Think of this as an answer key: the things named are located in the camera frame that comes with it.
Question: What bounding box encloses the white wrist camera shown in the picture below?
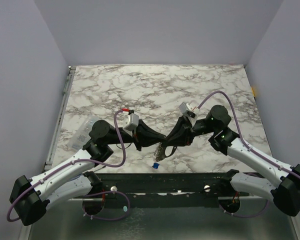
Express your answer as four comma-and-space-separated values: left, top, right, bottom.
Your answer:
122, 110, 140, 132
178, 102, 200, 120

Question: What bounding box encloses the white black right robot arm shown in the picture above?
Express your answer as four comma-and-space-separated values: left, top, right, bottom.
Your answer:
166, 102, 300, 217

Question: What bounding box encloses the clear plastic compartment box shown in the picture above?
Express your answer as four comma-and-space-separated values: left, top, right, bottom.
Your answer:
67, 115, 100, 151

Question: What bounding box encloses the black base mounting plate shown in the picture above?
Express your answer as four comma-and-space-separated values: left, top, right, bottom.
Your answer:
41, 171, 256, 209

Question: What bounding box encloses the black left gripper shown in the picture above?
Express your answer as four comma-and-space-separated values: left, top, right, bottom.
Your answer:
106, 119, 167, 151

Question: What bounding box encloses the wire keyring with keys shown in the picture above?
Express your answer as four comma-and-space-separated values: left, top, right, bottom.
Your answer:
152, 143, 167, 169

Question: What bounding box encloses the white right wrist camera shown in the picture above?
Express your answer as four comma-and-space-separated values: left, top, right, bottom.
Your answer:
178, 102, 200, 120

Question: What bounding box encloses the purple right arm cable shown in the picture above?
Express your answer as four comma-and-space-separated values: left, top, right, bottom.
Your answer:
198, 90, 300, 218

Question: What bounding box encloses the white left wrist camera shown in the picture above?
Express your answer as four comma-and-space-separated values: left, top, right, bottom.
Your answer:
122, 110, 140, 132

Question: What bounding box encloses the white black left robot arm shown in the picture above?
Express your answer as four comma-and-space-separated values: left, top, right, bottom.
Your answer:
6, 120, 166, 226

